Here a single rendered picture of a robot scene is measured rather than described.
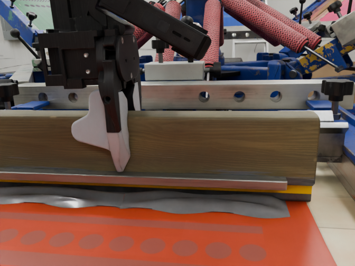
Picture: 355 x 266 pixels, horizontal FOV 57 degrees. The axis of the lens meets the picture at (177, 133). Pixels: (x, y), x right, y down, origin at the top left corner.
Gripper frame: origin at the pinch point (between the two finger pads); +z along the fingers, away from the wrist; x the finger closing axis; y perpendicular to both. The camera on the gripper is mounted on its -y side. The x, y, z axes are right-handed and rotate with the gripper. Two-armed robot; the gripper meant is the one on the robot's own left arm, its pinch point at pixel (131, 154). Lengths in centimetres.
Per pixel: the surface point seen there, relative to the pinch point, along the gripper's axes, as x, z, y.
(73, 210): 4.6, 4.9, 5.7
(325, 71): -414, 42, -133
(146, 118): 1.4, -4.6, -2.5
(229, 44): -420, 3, -12
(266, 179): 2.4, 1.7, -15.1
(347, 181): -2.9, 4.2, -24.8
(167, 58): -53, -7, 5
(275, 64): -68, -3, -25
